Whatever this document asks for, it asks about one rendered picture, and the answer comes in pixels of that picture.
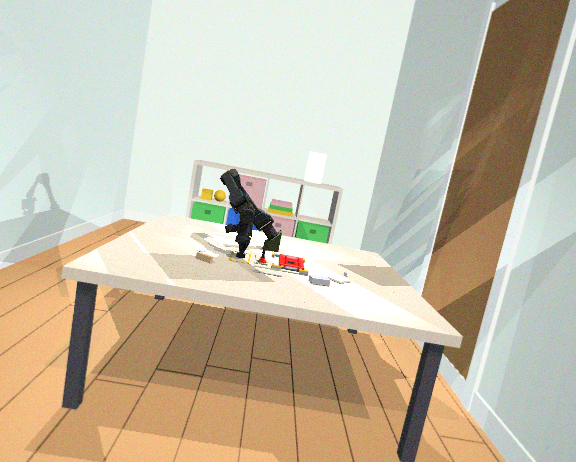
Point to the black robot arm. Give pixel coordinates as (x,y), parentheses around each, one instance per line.
(244,205)

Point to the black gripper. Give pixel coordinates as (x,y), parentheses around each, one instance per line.
(243,238)

